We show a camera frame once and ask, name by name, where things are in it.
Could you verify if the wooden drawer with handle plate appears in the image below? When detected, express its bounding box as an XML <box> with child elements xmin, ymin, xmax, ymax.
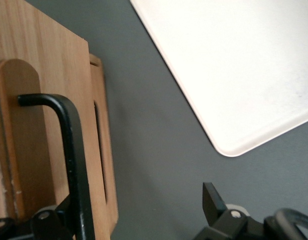
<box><xmin>0</xmin><ymin>0</ymin><xmax>95</xmax><ymax>240</ymax></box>
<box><xmin>89</xmin><ymin>54</ymin><xmax>119</xmax><ymax>240</ymax></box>

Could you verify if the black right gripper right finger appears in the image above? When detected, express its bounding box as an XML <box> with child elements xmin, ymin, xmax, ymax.
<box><xmin>193</xmin><ymin>182</ymin><xmax>253</xmax><ymax>240</ymax></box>

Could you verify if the cream rectangular tray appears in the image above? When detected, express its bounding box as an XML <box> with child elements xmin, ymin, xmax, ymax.
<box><xmin>130</xmin><ymin>0</ymin><xmax>308</xmax><ymax>159</ymax></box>

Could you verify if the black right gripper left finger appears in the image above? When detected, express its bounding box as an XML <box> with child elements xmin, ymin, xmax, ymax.
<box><xmin>30</xmin><ymin>194</ymin><xmax>77</xmax><ymax>240</ymax></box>

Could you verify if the black metal drawer handle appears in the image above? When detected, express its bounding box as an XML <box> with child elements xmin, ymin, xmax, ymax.
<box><xmin>93</xmin><ymin>99</ymin><xmax>109</xmax><ymax>204</ymax></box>
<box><xmin>17</xmin><ymin>92</ymin><xmax>96</xmax><ymax>240</ymax></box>

